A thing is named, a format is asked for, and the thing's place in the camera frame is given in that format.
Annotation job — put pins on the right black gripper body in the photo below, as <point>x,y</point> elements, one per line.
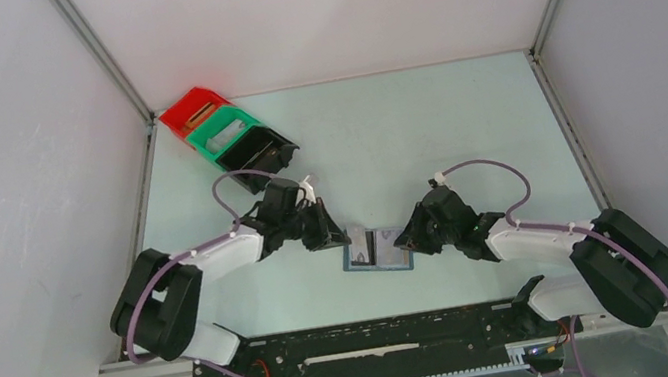
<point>449,234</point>

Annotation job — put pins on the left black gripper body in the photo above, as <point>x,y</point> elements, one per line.
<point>292,223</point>

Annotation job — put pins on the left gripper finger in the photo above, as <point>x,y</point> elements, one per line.
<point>322,217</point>
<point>318,237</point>

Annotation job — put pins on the blue card holder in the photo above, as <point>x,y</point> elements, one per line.
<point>375,269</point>

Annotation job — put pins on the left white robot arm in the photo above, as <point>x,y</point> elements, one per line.
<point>157,310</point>

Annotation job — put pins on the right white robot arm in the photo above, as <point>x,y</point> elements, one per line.
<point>621,268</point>

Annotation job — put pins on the white VIP credit card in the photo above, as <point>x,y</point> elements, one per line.
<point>389,256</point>

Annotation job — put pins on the white card in green bin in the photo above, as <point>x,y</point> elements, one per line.
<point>221,140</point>

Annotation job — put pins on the orange card in red bin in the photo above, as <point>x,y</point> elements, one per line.
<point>200,115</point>

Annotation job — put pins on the black plastic bin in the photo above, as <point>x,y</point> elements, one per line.
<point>259,148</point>

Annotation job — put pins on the green plastic bin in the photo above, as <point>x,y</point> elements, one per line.
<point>219,131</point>

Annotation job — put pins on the red plastic bin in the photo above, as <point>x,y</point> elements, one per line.
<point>175,116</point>

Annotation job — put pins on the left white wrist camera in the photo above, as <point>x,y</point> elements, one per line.
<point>307,195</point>

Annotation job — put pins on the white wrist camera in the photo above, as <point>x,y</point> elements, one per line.
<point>438,180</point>
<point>307,195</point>

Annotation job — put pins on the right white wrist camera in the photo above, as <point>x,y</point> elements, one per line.
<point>438,180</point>

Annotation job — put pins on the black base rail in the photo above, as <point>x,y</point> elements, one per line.
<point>475,340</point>

